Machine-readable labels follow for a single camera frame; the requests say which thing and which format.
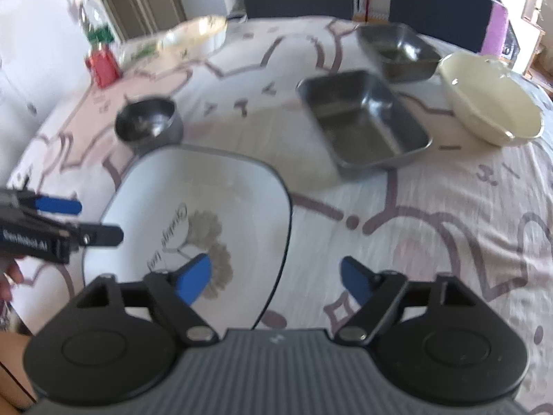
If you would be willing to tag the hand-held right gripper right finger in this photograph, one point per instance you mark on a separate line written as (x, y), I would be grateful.
(356, 279)

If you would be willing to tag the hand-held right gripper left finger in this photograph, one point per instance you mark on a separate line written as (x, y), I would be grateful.
(194, 279)

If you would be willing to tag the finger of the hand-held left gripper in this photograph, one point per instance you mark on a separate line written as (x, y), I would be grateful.
(60, 205)
(101, 235)

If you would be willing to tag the white square printed plate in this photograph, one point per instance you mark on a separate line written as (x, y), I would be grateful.
(173, 207)

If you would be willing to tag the small round metal bowl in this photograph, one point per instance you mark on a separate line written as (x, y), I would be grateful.
(149, 123)

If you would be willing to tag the large rectangular metal tray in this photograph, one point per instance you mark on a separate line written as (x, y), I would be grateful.
(358, 125)

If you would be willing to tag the oval glass dish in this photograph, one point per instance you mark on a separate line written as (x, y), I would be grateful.
(194, 36)

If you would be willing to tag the cream ceramic bowl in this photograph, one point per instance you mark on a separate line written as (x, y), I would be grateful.
(488, 95)

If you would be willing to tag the small rectangular metal tray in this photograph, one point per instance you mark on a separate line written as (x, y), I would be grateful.
(397, 52)

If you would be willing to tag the person's left hand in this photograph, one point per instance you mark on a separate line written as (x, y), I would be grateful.
(11, 281)

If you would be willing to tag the printed bear tablecloth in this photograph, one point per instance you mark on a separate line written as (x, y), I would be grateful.
(432, 207)

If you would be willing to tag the red box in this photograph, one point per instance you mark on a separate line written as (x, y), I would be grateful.
(103, 67)

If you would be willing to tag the plastic bottle with green label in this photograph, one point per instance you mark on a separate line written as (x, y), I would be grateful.
(97, 26)

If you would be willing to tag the grey kitchen cabinet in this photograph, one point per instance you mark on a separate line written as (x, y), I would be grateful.
(142, 0)

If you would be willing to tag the purple cloth cover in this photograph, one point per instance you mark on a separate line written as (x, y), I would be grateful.
(497, 26)

